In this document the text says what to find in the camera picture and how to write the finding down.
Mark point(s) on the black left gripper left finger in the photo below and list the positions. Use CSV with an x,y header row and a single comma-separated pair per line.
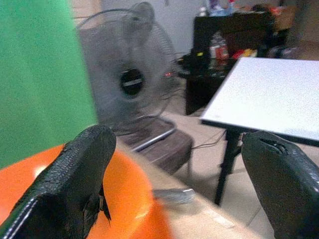
x,y
62,184

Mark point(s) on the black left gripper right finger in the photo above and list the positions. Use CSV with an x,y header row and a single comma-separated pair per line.
x,y
286,184

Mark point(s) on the orange plastic plate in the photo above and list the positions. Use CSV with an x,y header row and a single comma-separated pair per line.
x,y
127,189

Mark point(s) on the white folding table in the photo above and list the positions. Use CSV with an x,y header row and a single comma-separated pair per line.
x,y
269,94

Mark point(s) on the green cloth backdrop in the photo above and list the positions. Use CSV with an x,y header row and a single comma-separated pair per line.
x,y
42,79

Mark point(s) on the silver metal fork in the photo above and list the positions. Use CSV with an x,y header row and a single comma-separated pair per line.
x,y
174,195

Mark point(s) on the grey standing fan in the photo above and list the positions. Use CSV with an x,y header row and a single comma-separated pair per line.
x,y
132,82

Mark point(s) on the black shelf unit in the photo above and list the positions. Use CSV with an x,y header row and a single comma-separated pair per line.
x,y
224,62

